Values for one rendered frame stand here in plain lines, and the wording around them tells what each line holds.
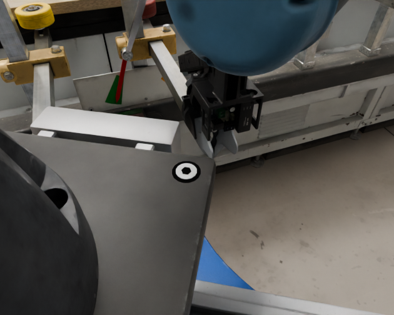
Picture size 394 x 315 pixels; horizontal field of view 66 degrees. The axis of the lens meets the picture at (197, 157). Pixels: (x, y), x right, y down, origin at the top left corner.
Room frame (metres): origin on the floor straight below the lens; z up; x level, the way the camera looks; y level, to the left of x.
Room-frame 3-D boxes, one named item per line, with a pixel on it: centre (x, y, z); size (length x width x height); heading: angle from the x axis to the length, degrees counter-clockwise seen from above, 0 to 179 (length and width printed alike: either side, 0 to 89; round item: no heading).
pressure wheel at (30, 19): (0.75, 0.39, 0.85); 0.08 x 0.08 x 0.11
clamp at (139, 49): (0.70, 0.12, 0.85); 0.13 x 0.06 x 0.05; 110
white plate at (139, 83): (0.66, 0.16, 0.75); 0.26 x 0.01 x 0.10; 110
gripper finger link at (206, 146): (0.33, -0.02, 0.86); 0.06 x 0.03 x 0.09; 20
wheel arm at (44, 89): (0.57, 0.32, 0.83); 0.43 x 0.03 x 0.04; 20
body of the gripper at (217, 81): (0.33, -0.03, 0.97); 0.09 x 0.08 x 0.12; 20
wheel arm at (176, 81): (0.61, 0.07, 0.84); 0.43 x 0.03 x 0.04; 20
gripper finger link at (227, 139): (0.34, -0.05, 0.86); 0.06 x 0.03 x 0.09; 20
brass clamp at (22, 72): (0.61, 0.36, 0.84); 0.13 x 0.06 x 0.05; 110
